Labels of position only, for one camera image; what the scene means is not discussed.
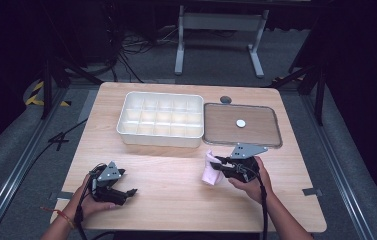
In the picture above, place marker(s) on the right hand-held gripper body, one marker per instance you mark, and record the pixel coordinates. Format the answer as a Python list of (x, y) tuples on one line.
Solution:
[(242, 163)]

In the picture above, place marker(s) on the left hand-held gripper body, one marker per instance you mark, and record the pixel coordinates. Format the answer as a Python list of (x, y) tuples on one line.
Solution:
[(107, 186)]

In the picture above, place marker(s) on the person's left hand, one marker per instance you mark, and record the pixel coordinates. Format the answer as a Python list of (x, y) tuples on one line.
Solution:
[(87, 203)]

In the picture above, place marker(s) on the person's right hand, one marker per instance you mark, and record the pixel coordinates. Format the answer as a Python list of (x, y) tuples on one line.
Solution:
[(259, 186)]

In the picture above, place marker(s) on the clear lid with white knob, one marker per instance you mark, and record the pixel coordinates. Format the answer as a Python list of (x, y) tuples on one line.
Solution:
[(242, 125)]

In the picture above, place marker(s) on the grey tape strip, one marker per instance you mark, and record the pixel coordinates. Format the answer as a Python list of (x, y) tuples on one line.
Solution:
[(64, 195), (312, 192)]

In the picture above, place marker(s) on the grey table grommet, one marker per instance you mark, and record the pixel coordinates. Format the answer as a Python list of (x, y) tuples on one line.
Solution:
[(225, 99)]

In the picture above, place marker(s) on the white divided storage box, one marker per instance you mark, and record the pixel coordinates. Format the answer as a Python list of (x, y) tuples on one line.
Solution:
[(161, 120)]

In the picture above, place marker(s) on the black tape cross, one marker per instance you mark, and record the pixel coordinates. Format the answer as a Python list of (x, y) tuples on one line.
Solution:
[(58, 140)]

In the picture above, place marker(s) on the black metal stand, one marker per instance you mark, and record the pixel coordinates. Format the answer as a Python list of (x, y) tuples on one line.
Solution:
[(311, 80), (51, 76)]

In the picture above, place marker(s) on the yellow black hazard tape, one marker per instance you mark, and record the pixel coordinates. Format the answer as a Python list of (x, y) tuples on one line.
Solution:
[(37, 87)]

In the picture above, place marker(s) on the white metal stand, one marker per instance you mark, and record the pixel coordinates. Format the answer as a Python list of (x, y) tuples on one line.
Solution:
[(221, 21)]

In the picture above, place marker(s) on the aluminium floor rail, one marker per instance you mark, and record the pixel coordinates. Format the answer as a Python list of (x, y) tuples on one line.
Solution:
[(339, 173), (19, 160)]

